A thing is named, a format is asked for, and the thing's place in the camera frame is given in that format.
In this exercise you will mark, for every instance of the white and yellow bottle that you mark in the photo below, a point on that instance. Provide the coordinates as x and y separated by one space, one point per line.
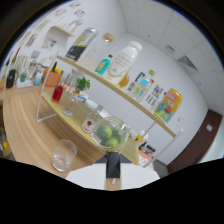
141 136

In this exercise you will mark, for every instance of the black kettle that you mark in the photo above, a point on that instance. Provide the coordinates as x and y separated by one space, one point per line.
10 79

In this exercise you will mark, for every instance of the clear bottle with orange cap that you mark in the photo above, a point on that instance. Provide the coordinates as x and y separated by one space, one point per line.
70 107

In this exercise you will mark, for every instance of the orange pot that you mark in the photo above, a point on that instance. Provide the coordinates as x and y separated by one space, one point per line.
53 78

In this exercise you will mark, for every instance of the wooden wall shelf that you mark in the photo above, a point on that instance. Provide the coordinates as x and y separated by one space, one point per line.
61 31

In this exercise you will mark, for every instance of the clear jar with cork lid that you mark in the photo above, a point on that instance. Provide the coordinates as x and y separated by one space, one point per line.
95 55

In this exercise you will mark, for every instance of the white tray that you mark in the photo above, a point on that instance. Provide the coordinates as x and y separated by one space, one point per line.
24 84

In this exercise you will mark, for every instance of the bowl with blue rim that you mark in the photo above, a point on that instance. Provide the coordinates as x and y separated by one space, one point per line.
82 96

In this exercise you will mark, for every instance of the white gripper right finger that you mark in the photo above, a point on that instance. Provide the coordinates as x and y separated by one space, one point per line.
136 176

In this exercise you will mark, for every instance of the ceiling vent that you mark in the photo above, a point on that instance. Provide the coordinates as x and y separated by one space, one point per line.
187 63

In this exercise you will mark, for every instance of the light blue bottle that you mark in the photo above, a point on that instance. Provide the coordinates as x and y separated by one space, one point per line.
38 79

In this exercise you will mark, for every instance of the clear drinking glass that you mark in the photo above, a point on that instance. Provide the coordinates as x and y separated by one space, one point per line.
64 156

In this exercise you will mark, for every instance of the clear bottle with green cap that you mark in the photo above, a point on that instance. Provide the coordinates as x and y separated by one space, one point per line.
142 87

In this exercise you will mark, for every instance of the clear bottle with red label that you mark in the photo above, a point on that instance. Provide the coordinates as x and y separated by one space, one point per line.
89 123

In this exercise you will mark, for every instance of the teal bottle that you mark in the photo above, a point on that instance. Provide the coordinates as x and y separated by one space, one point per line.
102 66

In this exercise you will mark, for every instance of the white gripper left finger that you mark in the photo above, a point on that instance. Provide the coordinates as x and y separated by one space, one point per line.
88 176

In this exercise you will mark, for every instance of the yellow printed can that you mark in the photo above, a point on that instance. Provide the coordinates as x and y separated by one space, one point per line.
169 106

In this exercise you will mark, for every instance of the two-tier wooden shelf rack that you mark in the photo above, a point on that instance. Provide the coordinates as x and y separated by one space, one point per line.
66 115

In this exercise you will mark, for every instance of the small posters on wall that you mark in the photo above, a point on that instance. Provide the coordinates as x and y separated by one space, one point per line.
156 96

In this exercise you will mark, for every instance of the white papers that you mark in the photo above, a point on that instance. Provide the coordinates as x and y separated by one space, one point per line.
146 158

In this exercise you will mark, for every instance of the white milk bottle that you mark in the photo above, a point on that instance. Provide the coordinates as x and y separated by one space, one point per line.
123 63

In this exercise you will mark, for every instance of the green potted plant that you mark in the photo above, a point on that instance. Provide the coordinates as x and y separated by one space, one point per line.
82 83

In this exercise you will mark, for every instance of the red liquid bottle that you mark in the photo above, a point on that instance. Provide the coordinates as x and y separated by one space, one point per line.
57 94

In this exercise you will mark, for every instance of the white bowl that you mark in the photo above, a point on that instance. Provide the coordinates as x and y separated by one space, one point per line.
90 104

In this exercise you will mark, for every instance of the glass jar of limes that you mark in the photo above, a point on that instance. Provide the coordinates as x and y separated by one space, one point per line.
107 133

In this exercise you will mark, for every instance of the silver soda water can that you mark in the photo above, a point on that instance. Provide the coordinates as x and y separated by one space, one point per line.
80 45

